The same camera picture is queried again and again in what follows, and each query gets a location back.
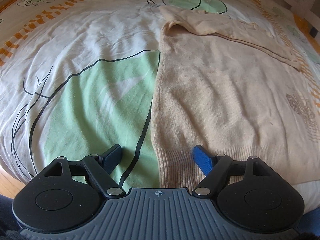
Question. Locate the beige knit sweater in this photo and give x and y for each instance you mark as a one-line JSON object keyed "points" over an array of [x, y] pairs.
{"points": [[230, 87]]}

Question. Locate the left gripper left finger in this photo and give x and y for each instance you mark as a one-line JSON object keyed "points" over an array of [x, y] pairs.
{"points": [[99, 169]]}

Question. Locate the white leaf pattern duvet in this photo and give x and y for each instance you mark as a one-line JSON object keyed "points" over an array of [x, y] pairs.
{"points": [[78, 76]]}

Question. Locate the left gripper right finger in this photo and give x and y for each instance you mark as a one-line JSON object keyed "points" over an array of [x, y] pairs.
{"points": [[215, 169]]}

